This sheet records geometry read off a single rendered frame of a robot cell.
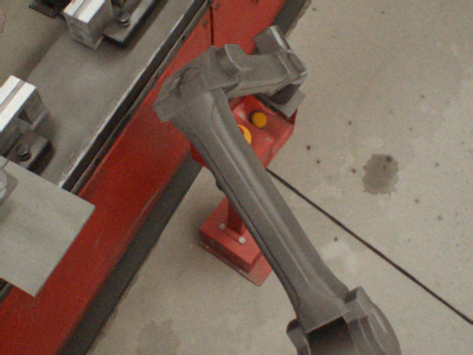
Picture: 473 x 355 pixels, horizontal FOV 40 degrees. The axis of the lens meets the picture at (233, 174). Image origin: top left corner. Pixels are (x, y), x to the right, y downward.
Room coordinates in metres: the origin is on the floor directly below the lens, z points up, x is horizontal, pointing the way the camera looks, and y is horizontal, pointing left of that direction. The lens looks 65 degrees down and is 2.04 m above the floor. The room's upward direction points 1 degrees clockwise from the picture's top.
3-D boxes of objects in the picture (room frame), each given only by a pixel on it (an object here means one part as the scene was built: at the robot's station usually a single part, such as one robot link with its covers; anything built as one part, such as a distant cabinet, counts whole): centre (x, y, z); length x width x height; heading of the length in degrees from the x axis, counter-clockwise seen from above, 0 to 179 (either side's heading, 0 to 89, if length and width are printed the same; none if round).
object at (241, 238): (0.71, -0.02, 0.13); 0.10 x 0.10 x 0.01; 55
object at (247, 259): (0.69, -0.04, 0.06); 0.25 x 0.20 x 0.12; 55
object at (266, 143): (0.71, -0.02, 0.75); 0.20 x 0.16 x 0.18; 145
